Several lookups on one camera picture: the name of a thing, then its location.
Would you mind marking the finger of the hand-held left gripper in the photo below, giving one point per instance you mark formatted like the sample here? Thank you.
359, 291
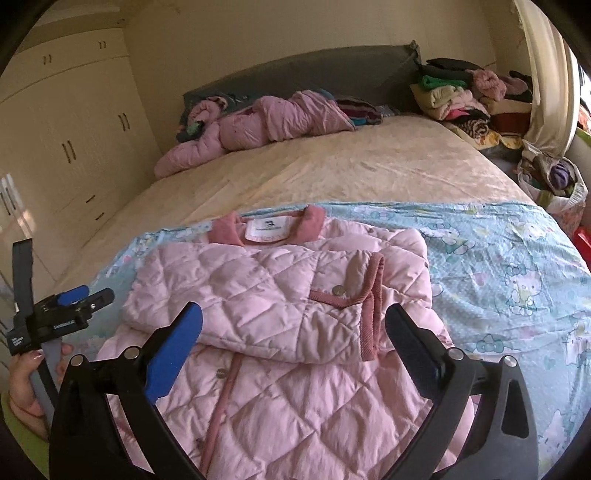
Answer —
98, 300
73, 294

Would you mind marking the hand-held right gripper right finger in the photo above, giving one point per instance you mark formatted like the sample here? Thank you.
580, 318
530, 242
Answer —
411, 350

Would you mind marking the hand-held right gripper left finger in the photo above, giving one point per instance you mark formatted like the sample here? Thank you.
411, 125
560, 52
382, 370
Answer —
173, 350

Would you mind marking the pink quilted jacket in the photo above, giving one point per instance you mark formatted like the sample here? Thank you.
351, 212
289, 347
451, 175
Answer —
286, 369

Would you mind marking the person's left forearm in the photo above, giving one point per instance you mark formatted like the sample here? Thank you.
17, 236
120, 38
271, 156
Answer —
18, 443

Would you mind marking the bag of clothes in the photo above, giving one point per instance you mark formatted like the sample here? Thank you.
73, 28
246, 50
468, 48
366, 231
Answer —
554, 180

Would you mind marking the striped colourful clothes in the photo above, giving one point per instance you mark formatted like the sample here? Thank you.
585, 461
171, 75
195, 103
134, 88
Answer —
364, 110

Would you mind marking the pile of folded clothes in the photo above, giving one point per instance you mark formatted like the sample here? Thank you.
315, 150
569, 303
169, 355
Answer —
461, 97

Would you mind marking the person's left hand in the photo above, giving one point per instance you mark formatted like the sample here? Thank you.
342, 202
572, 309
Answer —
25, 392

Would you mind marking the cartoon printed blue blanket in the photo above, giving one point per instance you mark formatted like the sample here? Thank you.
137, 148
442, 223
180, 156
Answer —
498, 277

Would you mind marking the cream wardrobe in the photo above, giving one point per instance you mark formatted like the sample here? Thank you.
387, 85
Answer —
78, 138

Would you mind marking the bed with beige mattress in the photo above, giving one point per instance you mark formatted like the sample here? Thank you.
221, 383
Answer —
332, 166

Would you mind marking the red object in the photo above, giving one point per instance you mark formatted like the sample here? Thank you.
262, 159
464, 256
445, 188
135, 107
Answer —
584, 244

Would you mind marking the crumpled pink padded coat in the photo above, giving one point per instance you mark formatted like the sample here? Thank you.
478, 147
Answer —
258, 124

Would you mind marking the grey padded headboard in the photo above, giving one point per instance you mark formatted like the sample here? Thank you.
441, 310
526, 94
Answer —
323, 74

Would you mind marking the cream curtain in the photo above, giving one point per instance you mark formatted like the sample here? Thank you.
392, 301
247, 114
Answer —
549, 69

